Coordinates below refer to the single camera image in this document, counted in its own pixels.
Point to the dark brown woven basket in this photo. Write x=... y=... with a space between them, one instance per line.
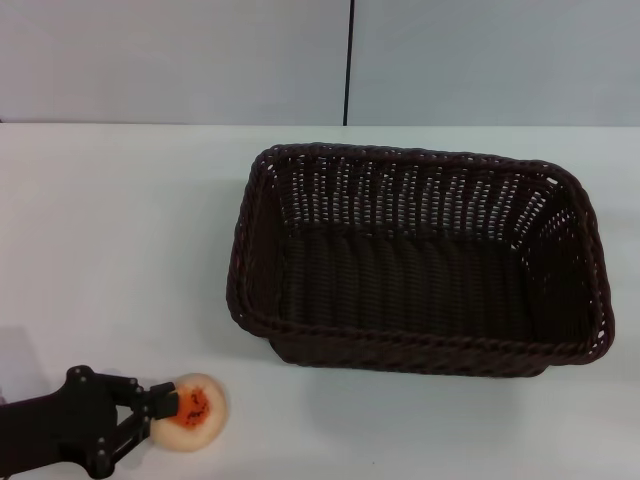
x=410 y=280

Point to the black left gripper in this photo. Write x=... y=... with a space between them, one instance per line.
x=75 y=410

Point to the peach bun with orange centre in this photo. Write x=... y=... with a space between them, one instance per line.
x=212 y=415

